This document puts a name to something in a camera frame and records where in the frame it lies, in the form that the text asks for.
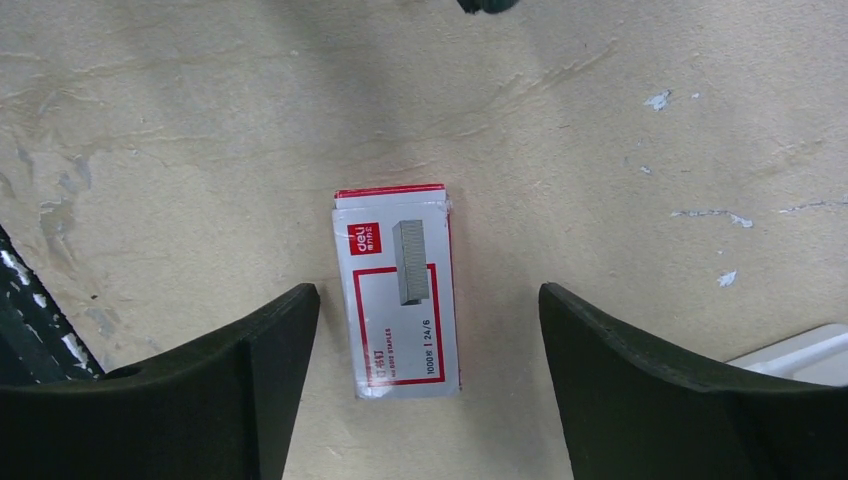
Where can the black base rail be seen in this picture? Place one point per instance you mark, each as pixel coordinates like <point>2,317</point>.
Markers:
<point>38,343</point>

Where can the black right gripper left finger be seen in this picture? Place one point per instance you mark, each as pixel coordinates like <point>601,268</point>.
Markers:
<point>222,406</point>

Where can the red white staple box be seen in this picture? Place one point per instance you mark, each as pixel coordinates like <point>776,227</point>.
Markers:
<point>395,259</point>

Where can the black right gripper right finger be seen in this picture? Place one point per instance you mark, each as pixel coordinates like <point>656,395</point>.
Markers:
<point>635,406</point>

